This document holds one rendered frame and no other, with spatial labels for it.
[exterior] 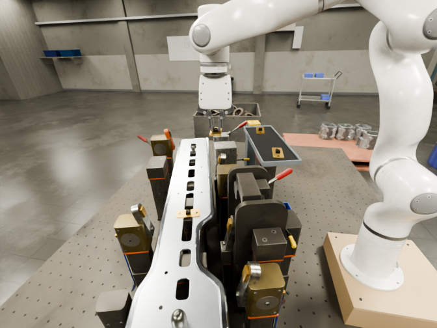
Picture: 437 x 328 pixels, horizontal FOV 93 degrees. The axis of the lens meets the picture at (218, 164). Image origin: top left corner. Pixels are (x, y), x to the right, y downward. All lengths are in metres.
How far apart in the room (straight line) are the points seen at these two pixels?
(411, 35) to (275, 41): 7.32
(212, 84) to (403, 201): 0.59
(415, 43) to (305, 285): 0.81
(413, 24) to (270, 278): 0.57
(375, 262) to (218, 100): 0.73
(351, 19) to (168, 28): 5.60
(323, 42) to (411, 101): 7.40
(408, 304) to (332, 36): 7.58
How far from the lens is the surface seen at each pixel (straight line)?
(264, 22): 0.59
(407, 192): 0.70
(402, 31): 0.59
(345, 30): 8.16
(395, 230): 0.83
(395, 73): 0.70
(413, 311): 0.96
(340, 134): 3.83
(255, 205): 0.51
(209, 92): 0.66
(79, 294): 1.08
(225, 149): 0.95
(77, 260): 1.20
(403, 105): 0.67
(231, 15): 0.55
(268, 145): 0.87
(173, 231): 0.72
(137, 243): 0.76
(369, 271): 0.95
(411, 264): 1.10
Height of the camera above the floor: 1.52
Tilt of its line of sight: 30 degrees down
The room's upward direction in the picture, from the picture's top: 2 degrees counter-clockwise
